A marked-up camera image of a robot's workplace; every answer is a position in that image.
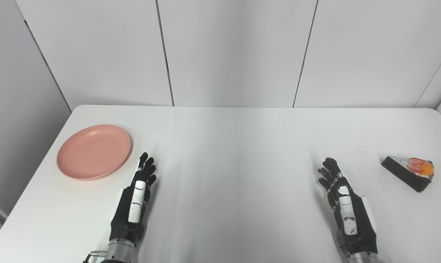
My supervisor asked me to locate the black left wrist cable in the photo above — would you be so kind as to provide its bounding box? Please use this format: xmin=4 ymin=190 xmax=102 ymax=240
xmin=83 ymin=250 xmax=108 ymax=263

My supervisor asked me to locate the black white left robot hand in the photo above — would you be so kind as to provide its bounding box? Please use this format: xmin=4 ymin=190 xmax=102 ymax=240
xmin=109 ymin=152 xmax=157 ymax=246

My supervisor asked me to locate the pink round plate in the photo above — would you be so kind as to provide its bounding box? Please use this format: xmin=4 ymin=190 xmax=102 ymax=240
xmin=56 ymin=124 xmax=133 ymax=181

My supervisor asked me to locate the chocolate cake slice with fruit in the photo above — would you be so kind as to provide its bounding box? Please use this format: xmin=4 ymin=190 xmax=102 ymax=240
xmin=380 ymin=156 xmax=435 ymax=193

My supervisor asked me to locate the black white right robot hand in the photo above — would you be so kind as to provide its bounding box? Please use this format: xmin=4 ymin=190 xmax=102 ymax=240
xmin=318 ymin=157 xmax=379 ymax=255

